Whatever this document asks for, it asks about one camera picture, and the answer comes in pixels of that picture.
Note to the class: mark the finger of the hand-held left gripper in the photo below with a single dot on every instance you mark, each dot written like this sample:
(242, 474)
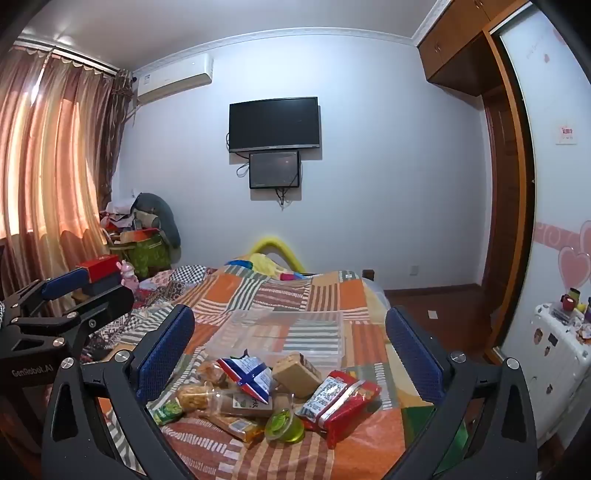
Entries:
(104, 302)
(64, 281)

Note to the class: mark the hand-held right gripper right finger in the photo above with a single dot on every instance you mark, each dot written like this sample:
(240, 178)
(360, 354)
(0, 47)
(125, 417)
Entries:
(413, 355)

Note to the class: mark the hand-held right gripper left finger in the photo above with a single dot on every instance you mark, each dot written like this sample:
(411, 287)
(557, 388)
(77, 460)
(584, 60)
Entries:
(168, 350)

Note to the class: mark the clear green-edged cracker packet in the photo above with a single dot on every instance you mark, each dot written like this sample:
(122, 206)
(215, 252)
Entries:
(198, 399)

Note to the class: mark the blue red white snack packet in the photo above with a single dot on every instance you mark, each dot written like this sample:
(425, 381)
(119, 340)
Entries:
(251, 376)

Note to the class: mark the clear plastic container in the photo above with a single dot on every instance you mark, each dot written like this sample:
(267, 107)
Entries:
(277, 337)

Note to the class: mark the brown cake packet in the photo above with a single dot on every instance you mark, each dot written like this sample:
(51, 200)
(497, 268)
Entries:
(295, 371)

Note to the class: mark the green jelly cup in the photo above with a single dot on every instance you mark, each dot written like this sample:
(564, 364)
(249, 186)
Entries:
(282, 424)

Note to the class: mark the red box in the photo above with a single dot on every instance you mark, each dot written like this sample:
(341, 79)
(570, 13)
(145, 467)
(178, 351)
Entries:
(99, 267)

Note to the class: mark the pink plush toy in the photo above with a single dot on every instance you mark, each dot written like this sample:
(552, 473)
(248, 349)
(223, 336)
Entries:
(128, 276)

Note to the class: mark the clear fried snack packet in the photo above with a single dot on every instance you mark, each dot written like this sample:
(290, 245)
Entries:
(212, 371)

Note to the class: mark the green printed bag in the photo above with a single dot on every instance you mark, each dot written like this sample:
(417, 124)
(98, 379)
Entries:
(143, 254)

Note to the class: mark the checkered patchwork quilt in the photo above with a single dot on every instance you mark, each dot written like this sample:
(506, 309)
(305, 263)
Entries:
(184, 277)

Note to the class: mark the orange biscuit packet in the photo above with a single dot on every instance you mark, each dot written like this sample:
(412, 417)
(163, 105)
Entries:
(235, 427)

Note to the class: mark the grey cushion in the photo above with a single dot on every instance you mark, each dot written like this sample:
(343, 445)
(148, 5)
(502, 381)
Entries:
(161, 212)

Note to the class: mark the orange striped patchwork blanket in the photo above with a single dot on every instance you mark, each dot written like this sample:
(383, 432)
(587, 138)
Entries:
(323, 295)

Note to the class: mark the pink sheer curtain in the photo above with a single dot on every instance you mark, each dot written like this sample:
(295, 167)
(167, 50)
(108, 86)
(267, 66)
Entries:
(46, 161)

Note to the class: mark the yellow plush cushion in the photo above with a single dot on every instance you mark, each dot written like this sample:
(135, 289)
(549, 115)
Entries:
(268, 263)

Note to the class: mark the brown patterned curtain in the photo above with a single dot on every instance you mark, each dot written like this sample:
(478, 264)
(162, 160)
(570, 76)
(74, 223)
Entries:
(117, 129)

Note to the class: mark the small red cup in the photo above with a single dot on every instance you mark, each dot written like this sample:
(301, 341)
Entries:
(568, 302)

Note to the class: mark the brown wooden door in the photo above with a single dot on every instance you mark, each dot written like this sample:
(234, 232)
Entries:
(501, 207)

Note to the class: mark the white heart-print sliding door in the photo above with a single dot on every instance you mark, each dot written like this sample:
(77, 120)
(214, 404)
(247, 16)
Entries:
(549, 184)

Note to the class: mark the white air conditioner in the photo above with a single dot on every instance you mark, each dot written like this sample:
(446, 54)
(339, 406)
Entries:
(175, 76)

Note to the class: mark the small pink door sign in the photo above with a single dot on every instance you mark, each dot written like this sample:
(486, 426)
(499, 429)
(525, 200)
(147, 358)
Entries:
(566, 134)

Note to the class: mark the wooden upper cabinet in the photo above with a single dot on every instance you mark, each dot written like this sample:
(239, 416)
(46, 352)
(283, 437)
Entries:
(461, 46)

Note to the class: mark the white wall socket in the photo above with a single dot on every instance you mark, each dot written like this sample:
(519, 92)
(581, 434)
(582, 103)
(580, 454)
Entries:
(413, 270)

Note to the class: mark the small black wall monitor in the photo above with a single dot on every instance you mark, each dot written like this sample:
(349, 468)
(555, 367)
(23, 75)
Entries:
(274, 170)

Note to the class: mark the black wall television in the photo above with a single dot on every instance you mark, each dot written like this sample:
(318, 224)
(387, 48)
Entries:
(274, 123)

